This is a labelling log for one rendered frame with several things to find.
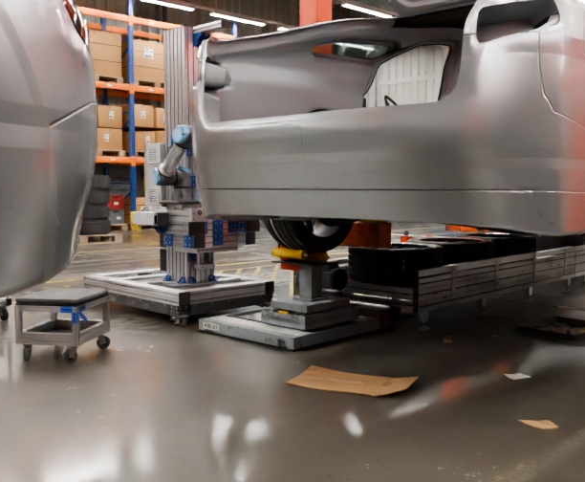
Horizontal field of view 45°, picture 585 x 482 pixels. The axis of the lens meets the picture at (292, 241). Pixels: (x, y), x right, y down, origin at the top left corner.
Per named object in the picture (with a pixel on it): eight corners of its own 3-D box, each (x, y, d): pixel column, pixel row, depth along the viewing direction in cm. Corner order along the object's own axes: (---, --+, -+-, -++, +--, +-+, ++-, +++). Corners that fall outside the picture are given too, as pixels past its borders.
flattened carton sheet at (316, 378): (400, 400, 306) (400, 392, 306) (284, 385, 329) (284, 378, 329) (419, 382, 333) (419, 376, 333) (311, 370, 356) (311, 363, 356)
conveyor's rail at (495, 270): (419, 305, 447) (420, 271, 446) (411, 304, 451) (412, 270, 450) (575, 271, 626) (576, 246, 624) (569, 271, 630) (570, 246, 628)
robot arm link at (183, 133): (173, 189, 481) (204, 136, 444) (152, 189, 472) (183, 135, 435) (168, 175, 486) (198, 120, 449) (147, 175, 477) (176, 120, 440)
